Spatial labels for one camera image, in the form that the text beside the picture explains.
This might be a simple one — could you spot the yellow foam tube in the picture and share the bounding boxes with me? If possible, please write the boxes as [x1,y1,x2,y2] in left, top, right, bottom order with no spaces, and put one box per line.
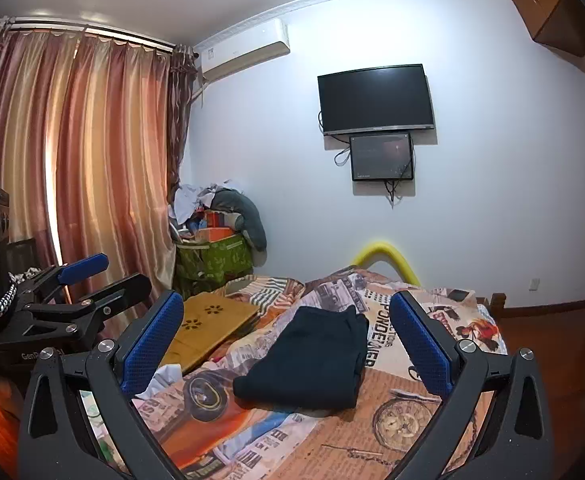
[352,241,422,286]

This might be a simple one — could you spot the dark green pants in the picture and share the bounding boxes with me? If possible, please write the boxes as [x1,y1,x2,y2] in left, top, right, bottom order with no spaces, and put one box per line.
[232,305,370,411]

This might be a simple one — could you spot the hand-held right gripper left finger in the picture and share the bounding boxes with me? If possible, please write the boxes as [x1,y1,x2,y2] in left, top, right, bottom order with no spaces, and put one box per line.
[18,290,188,480]

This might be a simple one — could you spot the pile of white clothes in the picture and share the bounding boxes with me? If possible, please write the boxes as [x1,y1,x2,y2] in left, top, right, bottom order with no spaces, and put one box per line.
[168,178,246,223]

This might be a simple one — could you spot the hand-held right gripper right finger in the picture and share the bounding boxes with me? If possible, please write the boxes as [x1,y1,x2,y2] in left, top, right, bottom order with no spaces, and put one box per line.
[382,290,555,480]

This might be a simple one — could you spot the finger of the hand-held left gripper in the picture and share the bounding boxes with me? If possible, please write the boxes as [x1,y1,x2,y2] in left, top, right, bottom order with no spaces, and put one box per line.
[32,253,110,293]
[67,273,153,331]

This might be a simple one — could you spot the striped orange curtain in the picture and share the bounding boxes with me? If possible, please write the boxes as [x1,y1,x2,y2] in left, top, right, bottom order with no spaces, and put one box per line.
[0,20,180,351]

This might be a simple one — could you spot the orange plastic stool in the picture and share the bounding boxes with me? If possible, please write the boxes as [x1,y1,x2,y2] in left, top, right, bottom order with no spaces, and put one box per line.
[0,372,26,466]

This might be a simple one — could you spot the orange cardboard box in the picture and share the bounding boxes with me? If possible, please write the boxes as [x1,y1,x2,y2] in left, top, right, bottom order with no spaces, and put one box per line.
[195,212,240,243]

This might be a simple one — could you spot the dark brown patterned curtain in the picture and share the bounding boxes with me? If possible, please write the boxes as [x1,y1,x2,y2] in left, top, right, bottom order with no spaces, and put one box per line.
[169,44,196,221]

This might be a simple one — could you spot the hanging black cable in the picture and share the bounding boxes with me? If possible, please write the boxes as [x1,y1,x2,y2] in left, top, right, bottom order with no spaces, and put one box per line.
[383,179,404,206]

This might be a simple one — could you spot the green storage bag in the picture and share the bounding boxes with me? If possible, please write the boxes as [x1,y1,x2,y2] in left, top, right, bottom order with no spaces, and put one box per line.
[175,237,256,291]

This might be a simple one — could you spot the wooden bedside board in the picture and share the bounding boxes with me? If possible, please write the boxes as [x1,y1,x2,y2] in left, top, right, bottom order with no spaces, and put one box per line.
[160,294,260,376]

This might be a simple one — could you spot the white air conditioner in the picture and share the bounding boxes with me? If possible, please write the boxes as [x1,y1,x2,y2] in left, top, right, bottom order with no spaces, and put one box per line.
[194,17,291,85]

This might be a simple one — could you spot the printed bed blanket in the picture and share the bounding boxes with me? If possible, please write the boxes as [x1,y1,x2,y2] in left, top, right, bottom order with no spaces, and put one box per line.
[80,265,508,480]

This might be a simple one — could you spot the black wall television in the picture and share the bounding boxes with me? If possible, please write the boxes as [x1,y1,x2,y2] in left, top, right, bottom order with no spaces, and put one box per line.
[317,64,435,137]

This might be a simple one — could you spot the white curtain rail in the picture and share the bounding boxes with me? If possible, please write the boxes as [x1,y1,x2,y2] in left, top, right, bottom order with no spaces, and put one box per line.
[0,15,193,53]

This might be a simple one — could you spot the grey plush pillow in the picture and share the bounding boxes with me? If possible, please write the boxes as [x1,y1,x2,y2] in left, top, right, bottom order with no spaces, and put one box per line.
[211,189,268,251]

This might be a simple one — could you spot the small black wall monitor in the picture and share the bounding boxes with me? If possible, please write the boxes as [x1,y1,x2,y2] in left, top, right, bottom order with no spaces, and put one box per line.
[349,132,414,182]

